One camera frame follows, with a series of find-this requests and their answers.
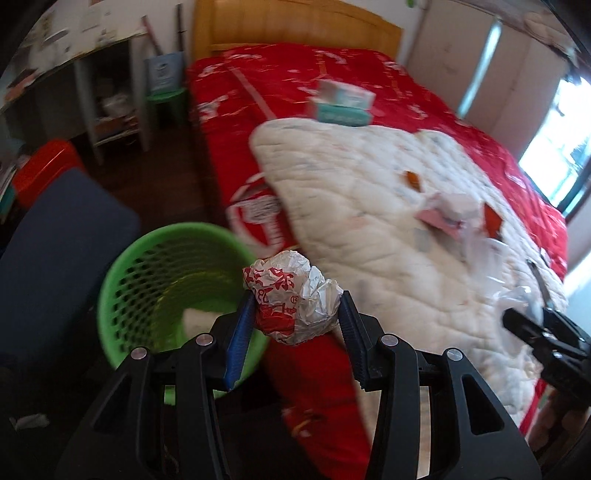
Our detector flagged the window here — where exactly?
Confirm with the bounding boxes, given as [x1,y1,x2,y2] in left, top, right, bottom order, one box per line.
[518,78,591,217]

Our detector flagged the white plastic bag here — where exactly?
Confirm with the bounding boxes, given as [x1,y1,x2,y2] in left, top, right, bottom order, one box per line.
[100,91,134,121]

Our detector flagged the pink wrapper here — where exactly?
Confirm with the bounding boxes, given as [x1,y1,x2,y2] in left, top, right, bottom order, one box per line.
[417,194,464,238]

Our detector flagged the white paper scrap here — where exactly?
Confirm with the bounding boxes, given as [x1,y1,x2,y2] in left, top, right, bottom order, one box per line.
[11,412,50,433]

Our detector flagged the green plastic stool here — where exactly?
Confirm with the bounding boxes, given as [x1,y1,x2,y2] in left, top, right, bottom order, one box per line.
[147,88,188,131]

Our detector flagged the blue printed box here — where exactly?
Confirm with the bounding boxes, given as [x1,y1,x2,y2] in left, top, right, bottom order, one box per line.
[145,53,184,95]

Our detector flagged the white wardrobe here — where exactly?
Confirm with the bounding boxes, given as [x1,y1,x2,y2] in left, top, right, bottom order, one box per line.
[406,0,575,139]

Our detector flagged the bed with red cover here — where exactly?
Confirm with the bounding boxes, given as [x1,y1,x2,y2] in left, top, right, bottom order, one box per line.
[187,44,570,480]

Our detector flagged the person's right hand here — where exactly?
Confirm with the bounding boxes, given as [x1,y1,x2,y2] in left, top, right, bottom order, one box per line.
[530,387,581,454]

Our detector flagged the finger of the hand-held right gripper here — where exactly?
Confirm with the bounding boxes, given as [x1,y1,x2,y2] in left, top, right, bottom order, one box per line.
[527,260,557,309]
[503,308,549,345]

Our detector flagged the silver red foil wrapper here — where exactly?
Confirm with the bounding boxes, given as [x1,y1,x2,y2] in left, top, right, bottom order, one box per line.
[243,250,343,346]

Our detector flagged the clear plastic bag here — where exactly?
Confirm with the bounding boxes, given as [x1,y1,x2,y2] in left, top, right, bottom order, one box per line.
[462,231,548,333]

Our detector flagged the white desk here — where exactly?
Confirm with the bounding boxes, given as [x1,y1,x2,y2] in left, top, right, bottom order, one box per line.
[0,0,154,164]

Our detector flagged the red stick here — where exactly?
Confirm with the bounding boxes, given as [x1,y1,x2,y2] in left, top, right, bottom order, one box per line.
[141,15,165,55]

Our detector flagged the white quilted blanket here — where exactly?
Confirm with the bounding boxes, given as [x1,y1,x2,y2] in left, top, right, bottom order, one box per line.
[249,117,571,416]

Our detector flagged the wooden headboard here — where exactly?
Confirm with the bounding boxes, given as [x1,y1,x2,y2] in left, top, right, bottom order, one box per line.
[191,0,403,62]

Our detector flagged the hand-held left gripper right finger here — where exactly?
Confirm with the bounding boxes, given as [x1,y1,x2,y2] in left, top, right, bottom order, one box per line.
[339,291,541,480]

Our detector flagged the green plastic mesh basket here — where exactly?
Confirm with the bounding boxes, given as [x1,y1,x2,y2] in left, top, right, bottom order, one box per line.
[97,222,271,402]

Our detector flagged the teal tissue box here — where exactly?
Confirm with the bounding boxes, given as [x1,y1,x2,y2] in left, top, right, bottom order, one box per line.
[308,100,373,127]

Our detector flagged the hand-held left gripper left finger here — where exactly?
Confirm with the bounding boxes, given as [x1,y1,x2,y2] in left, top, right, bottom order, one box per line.
[55,293,257,480]

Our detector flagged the white teal tissue pack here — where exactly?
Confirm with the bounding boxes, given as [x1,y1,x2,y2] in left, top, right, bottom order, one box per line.
[316,79,376,110]

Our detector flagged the red plastic stool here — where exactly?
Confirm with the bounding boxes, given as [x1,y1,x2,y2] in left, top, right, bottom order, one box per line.
[11,138,82,208]

